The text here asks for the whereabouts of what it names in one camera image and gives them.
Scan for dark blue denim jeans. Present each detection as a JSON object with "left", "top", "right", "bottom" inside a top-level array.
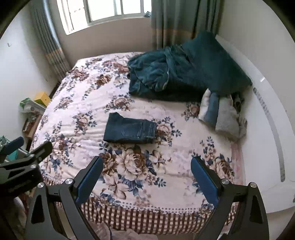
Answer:
[{"left": 103, "top": 112, "right": 157, "bottom": 144}]

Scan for teal metal rack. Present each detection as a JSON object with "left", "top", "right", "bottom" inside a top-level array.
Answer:
[{"left": 1, "top": 136, "right": 29, "bottom": 164}]

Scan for cluttered wooden side shelf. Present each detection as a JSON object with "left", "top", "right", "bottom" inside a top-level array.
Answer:
[{"left": 20, "top": 98, "right": 46, "bottom": 140}]

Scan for yellow box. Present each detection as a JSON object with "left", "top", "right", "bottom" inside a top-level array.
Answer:
[{"left": 34, "top": 92, "right": 51, "bottom": 107}]

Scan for white bed headboard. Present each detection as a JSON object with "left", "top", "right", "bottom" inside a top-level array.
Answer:
[{"left": 216, "top": 36, "right": 294, "bottom": 213}]

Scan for floral quilted bedspread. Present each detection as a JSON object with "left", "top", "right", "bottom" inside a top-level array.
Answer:
[{"left": 31, "top": 52, "right": 240, "bottom": 234}]

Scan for folded grey and blue clothes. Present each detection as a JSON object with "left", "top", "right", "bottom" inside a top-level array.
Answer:
[{"left": 199, "top": 89, "right": 247, "bottom": 141}]

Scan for left teal striped curtain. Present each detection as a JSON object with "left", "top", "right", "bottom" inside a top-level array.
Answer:
[{"left": 30, "top": 0, "right": 70, "bottom": 81}]

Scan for teal striped curtain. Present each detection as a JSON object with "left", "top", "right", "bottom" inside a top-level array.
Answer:
[
  {"left": 30, "top": 0, "right": 70, "bottom": 81},
  {"left": 151, "top": 0, "right": 224, "bottom": 49}
]

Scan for dark teal velvet blanket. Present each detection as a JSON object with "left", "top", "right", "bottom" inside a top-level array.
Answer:
[{"left": 128, "top": 45, "right": 208, "bottom": 102}]

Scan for dark teal velvet pillow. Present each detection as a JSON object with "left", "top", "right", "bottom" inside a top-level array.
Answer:
[{"left": 181, "top": 32, "right": 252, "bottom": 97}]

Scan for right teal striped curtain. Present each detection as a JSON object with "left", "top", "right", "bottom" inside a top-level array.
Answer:
[{"left": 151, "top": 0, "right": 224, "bottom": 49}]

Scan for window with white frame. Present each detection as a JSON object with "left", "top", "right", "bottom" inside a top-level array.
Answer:
[{"left": 56, "top": 0, "right": 152, "bottom": 35}]

